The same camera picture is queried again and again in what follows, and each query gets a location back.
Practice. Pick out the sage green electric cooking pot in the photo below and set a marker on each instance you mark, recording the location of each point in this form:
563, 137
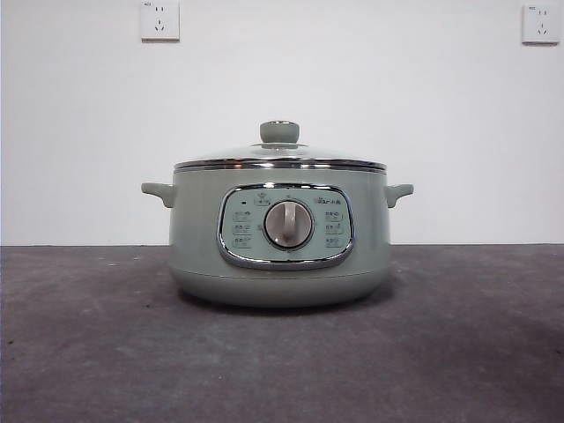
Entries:
194, 229

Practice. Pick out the glass lid with green knob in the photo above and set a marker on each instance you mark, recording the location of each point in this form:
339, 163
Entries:
279, 131

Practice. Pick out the white wall socket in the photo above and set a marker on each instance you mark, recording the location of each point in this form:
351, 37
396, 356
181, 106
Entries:
160, 22
541, 24

